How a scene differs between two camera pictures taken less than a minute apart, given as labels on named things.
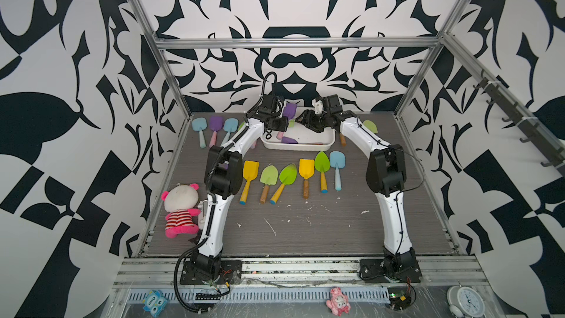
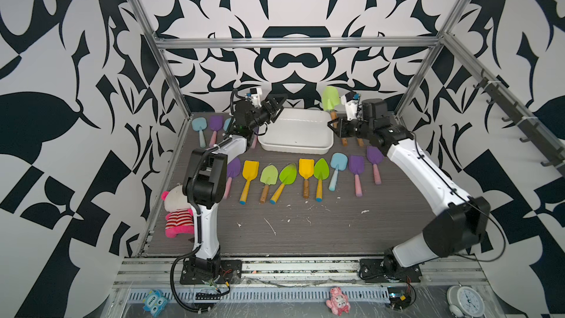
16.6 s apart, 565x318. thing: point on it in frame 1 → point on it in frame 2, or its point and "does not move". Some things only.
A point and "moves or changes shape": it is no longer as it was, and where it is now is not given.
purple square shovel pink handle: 216,124 does not move
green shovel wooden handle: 269,176 does not move
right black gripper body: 316,121 → 357,128
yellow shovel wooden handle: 306,170 does not move
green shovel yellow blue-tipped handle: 322,165 moves or changes shape
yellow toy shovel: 251,172 does not move
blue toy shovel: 230,125 does not move
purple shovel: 289,111 moves or changes shape
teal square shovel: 200,124 does not move
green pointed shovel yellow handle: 288,177 does not move
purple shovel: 287,140 → 357,163
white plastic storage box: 307,139 does not move
